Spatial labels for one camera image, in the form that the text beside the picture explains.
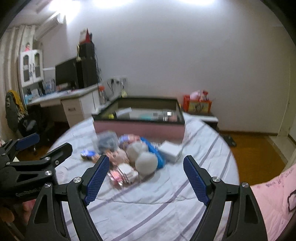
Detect clear plastic packet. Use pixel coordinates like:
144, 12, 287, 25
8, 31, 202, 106
92, 131, 119, 154

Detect white plush toy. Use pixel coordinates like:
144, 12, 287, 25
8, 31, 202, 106
126, 141, 158, 176

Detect chair with dark clothes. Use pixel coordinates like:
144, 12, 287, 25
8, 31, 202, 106
5, 90, 38, 137

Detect blue patterned flat box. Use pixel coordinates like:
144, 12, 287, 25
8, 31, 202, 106
80, 150, 96, 160

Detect pink quilt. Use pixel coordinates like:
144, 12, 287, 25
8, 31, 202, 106
251, 165, 295, 240

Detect small baby doll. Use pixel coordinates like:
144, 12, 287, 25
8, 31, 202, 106
102, 148, 130, 166

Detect white desk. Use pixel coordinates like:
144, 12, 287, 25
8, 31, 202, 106
27, 84, 101, 127

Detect white glass-door cabinet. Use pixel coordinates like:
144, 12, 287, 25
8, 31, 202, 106
18, 50, 44, 87

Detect orange cap water bottle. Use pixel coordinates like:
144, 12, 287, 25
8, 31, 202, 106
98, 85, 107, 105

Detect black computer monitor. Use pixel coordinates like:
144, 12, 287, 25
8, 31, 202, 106
55, 58, 77, 89

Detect white striped tablecloth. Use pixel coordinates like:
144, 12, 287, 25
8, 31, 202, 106
47, 113, 240, 241

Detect blue plastic case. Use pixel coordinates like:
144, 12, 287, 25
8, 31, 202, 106
140, 137, 166, 169

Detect black bathroom scale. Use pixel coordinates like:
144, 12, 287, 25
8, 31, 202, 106
222, 135, 237, 147

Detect yellow snack bag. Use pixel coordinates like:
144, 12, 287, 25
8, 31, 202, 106
120, 89, 127, 98

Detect pink doll on cabinet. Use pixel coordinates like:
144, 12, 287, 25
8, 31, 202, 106
25, 42, 31, 52

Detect white rectangular box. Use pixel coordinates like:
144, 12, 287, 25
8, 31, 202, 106
158, 141, 183, 163

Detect beige curtain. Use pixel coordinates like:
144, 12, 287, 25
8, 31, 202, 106
1, 25, 36, 141

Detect pink black storage box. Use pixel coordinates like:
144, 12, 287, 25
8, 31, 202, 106
92, 96, 185, 141

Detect low black white cabinet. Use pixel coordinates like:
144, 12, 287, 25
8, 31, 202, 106
183, 112, 219, 131

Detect small black speaker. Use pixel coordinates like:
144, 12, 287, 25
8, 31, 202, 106
79, 42, 95, 58

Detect red white calendar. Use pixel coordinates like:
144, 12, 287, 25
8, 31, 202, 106
79, 29, 92, 44

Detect red toy crate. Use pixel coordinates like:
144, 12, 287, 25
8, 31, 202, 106
183, 95, 212, 113

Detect white air conditioner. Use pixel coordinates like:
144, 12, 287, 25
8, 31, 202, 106
34, 13, 65, 41

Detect pink plush in crate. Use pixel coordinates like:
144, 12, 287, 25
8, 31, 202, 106
190, 90, 201, 100

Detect wall power strip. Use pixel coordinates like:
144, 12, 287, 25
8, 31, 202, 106
109, 76, 128, 86

